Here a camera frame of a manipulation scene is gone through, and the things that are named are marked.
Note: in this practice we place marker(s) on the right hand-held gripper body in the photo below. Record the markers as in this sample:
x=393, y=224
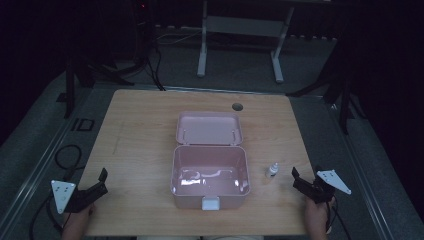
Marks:
x=325, y=186

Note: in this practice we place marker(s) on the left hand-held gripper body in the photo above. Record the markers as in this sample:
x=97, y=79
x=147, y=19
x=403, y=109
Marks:
x=75, y=199

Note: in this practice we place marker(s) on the small white dropper bottle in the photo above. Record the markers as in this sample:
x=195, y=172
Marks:
x=272, y=170

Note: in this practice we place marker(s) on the pink plastic box with lid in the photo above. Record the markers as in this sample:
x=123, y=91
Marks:
x=210, y=166

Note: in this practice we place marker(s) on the person's left hand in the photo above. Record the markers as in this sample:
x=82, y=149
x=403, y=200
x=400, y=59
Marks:
x=87, y=210

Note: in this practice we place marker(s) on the person's right hand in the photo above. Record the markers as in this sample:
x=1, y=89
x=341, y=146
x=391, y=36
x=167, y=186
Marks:
x=316, y=211

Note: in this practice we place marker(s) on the black tripod stand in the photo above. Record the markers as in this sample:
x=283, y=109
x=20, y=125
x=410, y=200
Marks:
x=340, y=90
x=86, y=71

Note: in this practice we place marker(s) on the white metal desk frame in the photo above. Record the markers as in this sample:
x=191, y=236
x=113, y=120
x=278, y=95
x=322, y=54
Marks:
x=243, y=26

